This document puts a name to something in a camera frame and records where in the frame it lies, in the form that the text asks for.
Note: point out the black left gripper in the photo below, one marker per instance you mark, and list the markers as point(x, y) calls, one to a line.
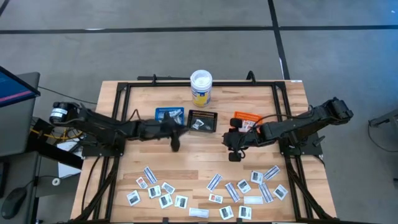
point(161, 129)

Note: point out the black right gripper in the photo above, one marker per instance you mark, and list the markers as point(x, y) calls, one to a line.
point(245, 137)

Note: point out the blue-striped bandage wrapper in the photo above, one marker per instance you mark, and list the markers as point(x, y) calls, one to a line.
point(160, 115)
point(265, 193)
point(232, 192)
point(214, 182)
point(271, 173)
point(178, 115)
point(150, 175)

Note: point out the black-print first aid packet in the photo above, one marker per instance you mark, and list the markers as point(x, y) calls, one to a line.
point(154, 191)
point(181, 201)
point(198, 124)
point(133, 198)
point(165, 201)
point(226, 212)
point(243, 186)
point(280, 192)
point(245, 212)
point(257, 177)

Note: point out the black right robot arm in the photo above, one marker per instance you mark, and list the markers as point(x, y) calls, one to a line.
point(295, 124)

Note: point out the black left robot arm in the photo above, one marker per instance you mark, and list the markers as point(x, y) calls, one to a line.
point(102, 124)

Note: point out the blue plastic basket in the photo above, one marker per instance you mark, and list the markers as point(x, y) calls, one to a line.
point(157, 109)

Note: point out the orange plastic basket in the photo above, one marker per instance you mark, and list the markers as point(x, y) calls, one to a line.
point(248, 115)

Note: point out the black plastic basket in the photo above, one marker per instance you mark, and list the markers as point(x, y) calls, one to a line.
point(208, 119)

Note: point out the disinfecting wipes canister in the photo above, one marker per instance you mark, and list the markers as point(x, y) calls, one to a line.
point(201, 93)

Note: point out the grey-print white packet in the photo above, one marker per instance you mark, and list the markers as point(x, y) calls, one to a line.
point(168, 188)

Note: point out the plain white gauze packet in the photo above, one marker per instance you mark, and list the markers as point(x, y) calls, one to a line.
point(199, 212)
point(253, 200)

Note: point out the white paper sheet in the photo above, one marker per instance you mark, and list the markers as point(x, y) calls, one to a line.
point(66, 169)

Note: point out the black metal beam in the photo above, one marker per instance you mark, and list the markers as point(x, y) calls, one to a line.
point(56, 154)

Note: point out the white tape roll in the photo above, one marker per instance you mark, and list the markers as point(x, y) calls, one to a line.
point(53, 181)

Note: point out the black stand foot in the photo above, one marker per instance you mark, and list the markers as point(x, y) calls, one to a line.
point(385, 119)

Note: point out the grey low desk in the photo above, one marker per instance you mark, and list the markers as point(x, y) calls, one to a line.
point(28, 174)

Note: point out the monitor with purple screen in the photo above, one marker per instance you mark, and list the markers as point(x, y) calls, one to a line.
point(18, 124)

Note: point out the computer monitor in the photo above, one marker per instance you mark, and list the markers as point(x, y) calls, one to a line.
point(12, 88)

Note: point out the black computer mouse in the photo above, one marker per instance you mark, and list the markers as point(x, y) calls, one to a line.
point(14, 200)

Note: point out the black metal table frame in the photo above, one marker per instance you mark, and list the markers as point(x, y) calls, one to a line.
point(155, 84)

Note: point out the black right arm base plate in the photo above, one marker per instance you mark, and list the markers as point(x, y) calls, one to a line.
point(308, 149)

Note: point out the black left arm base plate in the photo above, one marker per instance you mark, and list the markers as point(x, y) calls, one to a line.
point(93, 152)

